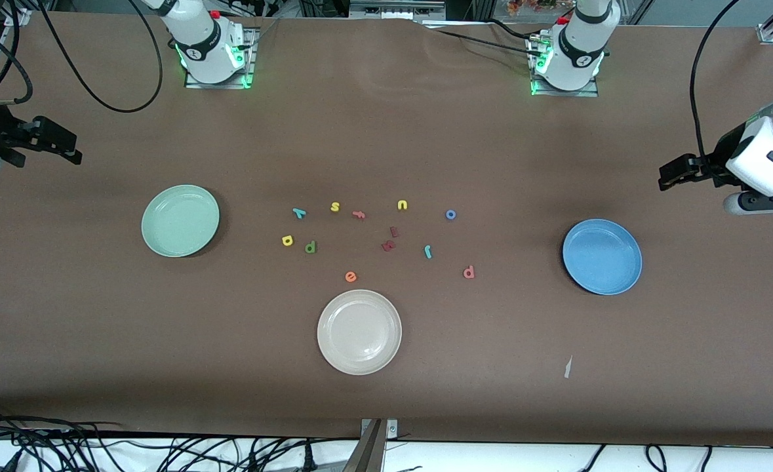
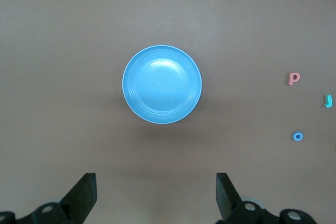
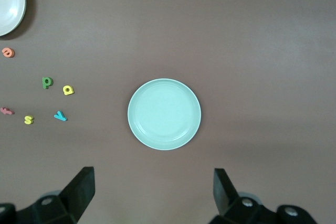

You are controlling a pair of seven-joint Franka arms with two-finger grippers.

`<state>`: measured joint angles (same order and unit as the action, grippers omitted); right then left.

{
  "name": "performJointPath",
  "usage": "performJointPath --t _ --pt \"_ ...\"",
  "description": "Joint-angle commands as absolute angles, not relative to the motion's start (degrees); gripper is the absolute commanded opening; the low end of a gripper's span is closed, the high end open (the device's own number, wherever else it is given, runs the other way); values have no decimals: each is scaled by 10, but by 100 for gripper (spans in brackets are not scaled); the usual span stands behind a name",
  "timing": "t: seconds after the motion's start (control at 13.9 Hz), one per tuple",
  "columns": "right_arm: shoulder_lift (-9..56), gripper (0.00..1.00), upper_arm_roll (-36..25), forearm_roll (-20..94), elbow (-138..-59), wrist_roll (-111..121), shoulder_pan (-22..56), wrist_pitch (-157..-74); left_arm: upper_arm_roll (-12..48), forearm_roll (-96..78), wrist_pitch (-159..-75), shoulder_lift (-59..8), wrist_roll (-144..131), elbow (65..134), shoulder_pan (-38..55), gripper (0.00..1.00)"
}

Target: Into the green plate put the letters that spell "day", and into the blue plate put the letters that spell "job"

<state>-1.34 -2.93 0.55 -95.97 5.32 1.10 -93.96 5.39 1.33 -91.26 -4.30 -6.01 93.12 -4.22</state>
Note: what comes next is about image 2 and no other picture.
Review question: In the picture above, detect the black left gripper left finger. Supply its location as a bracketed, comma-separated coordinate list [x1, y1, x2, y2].
[0, 173, 98, 224]

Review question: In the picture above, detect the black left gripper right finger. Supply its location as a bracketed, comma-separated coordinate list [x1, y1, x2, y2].
[215, 173, 318, 224]

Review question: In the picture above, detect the pink foam letter p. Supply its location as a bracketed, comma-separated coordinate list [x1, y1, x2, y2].
[286, 72, 301, 86]

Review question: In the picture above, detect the blue plate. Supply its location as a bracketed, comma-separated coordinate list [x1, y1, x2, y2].
[122, 45, 203, 125]

